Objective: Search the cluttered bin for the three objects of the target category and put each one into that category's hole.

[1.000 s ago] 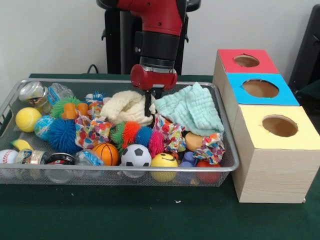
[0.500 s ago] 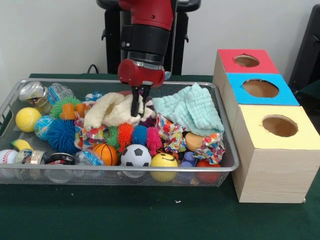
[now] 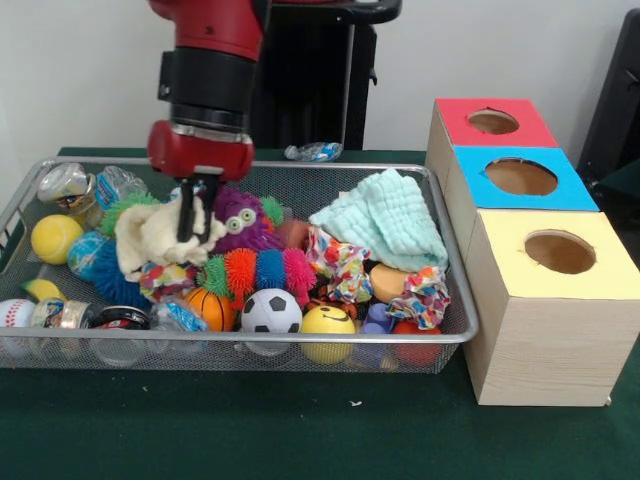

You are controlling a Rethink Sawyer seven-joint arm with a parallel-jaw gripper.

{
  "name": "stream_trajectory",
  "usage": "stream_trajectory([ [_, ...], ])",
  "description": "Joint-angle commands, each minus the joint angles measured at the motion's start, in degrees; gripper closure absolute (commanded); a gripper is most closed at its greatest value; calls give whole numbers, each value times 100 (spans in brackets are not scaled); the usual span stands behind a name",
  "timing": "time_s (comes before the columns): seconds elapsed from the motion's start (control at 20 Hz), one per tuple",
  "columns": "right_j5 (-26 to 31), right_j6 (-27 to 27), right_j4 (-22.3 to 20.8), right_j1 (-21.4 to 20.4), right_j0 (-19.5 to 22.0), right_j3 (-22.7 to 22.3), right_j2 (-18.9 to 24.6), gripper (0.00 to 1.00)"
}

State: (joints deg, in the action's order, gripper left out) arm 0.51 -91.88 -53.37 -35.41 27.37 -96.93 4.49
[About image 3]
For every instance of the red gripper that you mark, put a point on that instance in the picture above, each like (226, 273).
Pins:
(200, 157)

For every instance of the cream cloth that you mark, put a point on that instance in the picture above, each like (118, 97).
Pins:
(150, 235)

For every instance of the clear plastic bottle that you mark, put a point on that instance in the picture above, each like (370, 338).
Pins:
(312, 151)
(120, 185)

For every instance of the colourful heart print cloth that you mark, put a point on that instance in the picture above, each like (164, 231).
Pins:
(167, 280)

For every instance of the mint green knitted cloth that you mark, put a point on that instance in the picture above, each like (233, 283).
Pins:
(390, 215)

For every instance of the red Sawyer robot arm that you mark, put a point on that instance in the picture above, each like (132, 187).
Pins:
(210, 65)

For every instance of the wooden box with three holes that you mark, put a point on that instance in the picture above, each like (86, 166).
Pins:
(550, 350)

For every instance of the purple fuzzy monster toy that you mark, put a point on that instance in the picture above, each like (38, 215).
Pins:
(245, 222)

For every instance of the multicolour spiky caterpillar toy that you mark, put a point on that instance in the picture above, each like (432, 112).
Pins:
(270, 270)

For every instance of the orange toy basketball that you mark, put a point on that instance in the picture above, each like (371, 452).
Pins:
(212, 310)

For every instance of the black and white soccer ball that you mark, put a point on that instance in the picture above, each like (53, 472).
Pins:
(272, 312)

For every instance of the plain yellow ball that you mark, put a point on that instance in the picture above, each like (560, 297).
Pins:
(56, 240)

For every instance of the yellow smiley ball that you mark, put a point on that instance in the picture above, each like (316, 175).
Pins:
(327, 325)

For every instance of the black chair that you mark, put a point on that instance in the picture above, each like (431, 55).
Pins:
(620, 100)

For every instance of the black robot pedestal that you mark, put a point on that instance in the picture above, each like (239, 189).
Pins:
(310, 90)

